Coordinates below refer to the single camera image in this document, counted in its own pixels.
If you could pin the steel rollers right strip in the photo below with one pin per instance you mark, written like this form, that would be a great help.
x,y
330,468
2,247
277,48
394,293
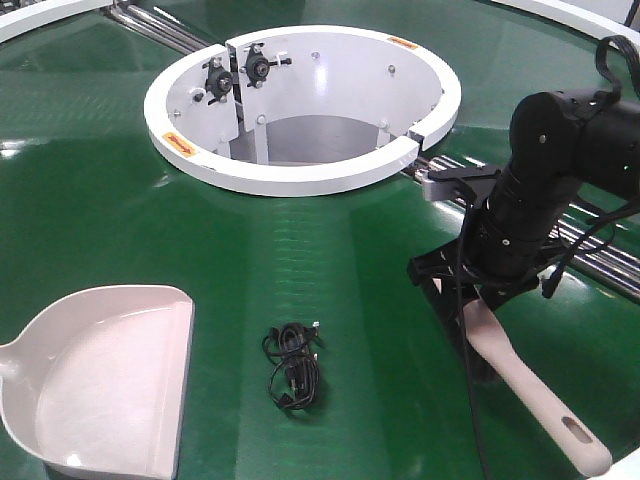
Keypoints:
x,y
608,264

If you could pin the pink plastic dustpan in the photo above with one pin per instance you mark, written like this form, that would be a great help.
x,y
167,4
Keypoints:
x,y
95,383

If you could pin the white central ring guard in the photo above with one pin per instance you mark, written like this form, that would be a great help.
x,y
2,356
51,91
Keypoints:
x,y
355,107

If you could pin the steel rollers strip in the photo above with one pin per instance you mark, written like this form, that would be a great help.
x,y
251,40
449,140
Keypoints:
x,y
608,264
156,25

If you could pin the white rim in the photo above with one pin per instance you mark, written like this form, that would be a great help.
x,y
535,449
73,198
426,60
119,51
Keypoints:
x,y
596,19
42,13

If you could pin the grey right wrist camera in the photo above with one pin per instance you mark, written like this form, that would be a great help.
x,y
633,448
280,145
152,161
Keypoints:
x,y
473,184

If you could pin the black bearing unit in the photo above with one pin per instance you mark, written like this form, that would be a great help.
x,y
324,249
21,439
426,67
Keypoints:
x,y
219,81
257,66

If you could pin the green conveyor belt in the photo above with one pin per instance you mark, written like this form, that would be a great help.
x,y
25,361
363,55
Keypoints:
x,y
86,200

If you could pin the white outer rim left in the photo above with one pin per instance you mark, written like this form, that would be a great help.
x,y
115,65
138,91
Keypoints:
x,y
42,13

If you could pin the right black bearing unit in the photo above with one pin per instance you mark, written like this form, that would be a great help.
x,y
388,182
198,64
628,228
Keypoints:
x,y
257,66

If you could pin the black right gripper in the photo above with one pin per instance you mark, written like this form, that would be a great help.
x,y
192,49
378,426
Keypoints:
x,y
435,273

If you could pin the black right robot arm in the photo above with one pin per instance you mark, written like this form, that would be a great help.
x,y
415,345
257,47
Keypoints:
x,y
559,141

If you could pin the left black bearing unit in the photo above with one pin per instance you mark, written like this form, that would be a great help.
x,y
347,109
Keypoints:
x,y
219,81

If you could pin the steel rollers rear strip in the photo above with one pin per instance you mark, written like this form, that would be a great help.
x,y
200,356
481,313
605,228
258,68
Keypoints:
x,y
156,25

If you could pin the pink hand brush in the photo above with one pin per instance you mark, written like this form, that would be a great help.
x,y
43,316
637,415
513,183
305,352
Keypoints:
x,y
583,449

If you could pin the white outer rim right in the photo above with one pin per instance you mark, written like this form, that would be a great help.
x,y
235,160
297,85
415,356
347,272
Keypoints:
x,y
596,19

